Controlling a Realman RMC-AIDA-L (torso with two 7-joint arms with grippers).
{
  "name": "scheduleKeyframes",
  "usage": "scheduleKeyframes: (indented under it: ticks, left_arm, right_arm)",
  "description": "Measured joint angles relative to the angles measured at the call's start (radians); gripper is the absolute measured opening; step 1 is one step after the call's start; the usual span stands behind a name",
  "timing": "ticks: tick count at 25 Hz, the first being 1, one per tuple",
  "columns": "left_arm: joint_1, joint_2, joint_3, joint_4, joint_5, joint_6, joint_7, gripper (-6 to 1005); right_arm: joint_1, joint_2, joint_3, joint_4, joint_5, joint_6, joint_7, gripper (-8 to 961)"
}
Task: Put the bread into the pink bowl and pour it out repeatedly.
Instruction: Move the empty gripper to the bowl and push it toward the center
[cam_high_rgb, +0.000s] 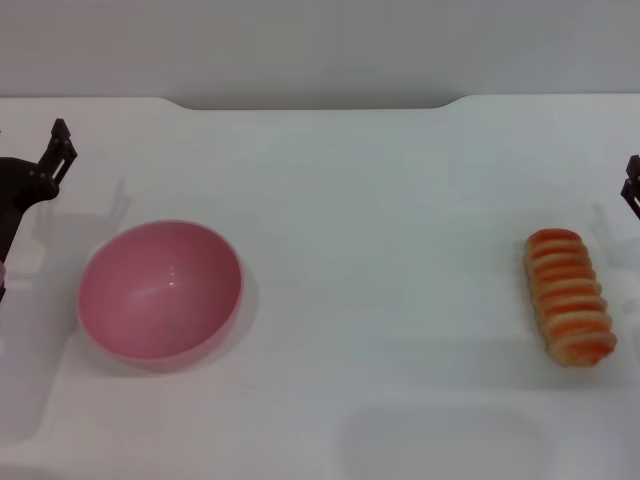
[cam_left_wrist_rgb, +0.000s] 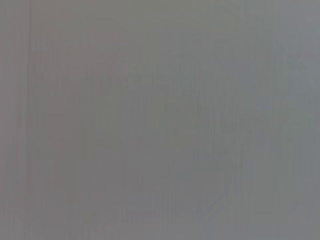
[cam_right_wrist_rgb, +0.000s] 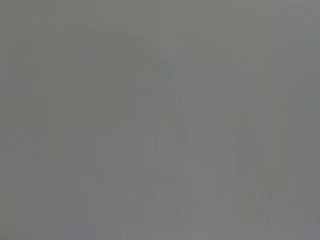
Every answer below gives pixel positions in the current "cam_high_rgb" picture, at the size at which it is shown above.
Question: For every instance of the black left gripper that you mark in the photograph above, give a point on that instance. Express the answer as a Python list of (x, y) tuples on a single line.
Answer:
[(12, 190)]

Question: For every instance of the pink plastic bowl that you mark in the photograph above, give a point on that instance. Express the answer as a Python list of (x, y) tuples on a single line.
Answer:
[(160, 295)]

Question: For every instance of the striped orange bread loaf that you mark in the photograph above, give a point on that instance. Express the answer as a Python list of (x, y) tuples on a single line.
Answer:
[(567, 295)]

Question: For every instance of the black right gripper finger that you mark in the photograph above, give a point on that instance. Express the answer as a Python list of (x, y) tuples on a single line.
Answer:
[(634, 190)]

